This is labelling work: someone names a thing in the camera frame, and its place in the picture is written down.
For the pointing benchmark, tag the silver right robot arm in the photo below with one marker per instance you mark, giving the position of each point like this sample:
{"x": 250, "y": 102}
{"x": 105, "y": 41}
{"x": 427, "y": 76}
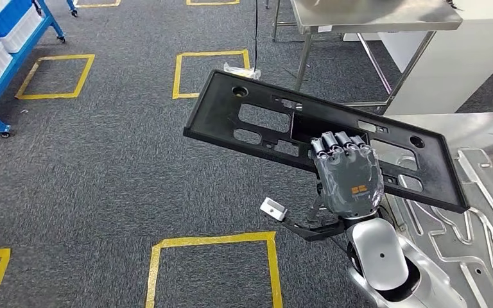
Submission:
{"x": 378, "y": 255}

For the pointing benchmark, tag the steel workbench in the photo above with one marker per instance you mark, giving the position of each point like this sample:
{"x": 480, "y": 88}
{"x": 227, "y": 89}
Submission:
{"x": 476, "y": 131}

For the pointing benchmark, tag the blue plastic bin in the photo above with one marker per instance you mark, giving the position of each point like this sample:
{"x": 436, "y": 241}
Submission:
{"x": 8, "y": 17}

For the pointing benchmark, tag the steel table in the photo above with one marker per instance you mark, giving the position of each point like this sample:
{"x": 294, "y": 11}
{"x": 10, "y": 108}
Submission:
{"x": 378, "y": 19}

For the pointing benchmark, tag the plastic bag with yellow roll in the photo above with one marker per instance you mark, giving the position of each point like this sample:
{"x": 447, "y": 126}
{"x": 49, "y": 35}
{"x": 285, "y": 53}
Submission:
{"x": 242, "y": 71}

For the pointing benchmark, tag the stamped metal panel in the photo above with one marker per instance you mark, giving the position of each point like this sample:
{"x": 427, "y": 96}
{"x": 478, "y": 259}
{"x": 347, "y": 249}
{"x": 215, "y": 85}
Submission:
{"x": 455, "y": 263}

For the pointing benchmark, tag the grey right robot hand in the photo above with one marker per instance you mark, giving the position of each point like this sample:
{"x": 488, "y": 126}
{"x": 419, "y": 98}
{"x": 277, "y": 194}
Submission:
{"x": 348, "y": 183}

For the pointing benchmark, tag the black camera bracket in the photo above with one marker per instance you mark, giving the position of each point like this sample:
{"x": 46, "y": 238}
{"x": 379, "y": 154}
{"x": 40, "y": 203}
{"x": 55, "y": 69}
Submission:
{"x": 314, "y": 233}

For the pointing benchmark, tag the black plastic license plate frame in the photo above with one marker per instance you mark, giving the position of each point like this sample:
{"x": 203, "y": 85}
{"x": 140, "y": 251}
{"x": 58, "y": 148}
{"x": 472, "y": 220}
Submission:
{"x": 212, "y": 114}

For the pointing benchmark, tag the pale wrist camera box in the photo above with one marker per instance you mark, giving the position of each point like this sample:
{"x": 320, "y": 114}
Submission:
{"x": 273, "y": 209}

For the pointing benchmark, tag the white cabinet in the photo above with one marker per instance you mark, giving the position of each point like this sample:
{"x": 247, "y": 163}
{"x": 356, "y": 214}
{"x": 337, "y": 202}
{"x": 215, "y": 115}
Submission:
{"x": 463, "y": 63}

